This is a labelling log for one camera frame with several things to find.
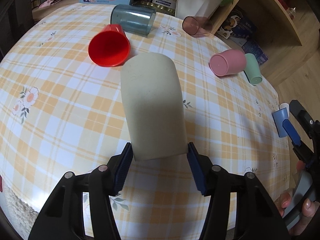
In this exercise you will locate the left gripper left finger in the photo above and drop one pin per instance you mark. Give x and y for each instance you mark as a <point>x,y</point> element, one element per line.
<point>62,217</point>

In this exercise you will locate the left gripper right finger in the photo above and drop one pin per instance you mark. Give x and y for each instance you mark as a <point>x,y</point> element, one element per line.
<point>257,217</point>

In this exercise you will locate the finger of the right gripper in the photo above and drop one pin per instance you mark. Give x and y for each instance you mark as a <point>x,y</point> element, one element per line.
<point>308,124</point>
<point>301,150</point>

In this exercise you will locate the beige speckled cup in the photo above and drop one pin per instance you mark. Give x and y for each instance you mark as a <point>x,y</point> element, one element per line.
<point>153,105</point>

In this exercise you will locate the small white cup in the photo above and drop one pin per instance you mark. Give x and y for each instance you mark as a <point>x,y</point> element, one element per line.
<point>285,106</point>

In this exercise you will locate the blue cup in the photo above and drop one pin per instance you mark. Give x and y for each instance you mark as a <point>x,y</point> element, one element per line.
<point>279,116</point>

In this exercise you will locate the mint green cup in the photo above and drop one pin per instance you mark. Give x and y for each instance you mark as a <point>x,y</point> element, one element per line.
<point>252,70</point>

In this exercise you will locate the pink cup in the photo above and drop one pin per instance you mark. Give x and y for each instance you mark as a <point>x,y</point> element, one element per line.
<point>228,62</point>

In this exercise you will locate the transparent maroon cup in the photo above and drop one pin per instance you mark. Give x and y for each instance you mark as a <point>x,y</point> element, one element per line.
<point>197,25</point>

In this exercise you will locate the red plastic cup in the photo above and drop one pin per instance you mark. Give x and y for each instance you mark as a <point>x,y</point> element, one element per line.
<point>110,47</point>

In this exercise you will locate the transparent teal cup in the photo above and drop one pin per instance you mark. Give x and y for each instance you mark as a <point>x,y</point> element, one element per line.
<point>135,20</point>

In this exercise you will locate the right hand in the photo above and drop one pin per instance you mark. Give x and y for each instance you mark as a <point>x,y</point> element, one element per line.
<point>309,208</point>

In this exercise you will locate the purple blue box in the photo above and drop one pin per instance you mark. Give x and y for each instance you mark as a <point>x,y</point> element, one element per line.
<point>252,47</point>

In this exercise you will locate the wooden shelf unit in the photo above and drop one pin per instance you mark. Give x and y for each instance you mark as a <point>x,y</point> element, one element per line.
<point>287,42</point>

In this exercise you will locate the dark illustrated snack box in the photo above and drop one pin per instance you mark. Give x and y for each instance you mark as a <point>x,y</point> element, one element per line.
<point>237,27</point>

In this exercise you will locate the yellow plaid floral tablecloth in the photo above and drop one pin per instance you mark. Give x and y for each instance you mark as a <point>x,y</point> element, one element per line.
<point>61,112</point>

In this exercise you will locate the white faceted flower pot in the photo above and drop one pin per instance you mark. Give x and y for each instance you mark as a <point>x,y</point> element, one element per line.
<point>202,8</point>

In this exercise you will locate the gold patterned tin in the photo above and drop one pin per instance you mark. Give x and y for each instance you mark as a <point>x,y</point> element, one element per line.
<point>157,7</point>

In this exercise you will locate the black chair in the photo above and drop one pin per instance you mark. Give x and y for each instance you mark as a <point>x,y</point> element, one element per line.
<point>16,21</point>

